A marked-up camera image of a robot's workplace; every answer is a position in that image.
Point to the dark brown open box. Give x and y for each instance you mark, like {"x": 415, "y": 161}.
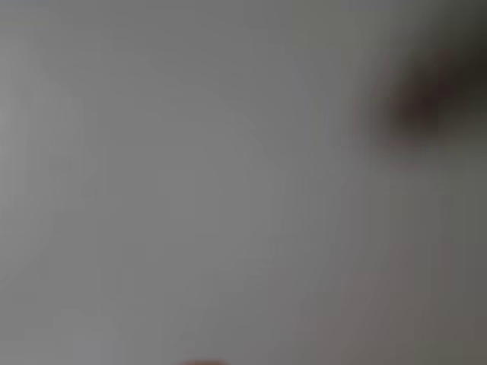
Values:
{"x": 430, "y": 91}

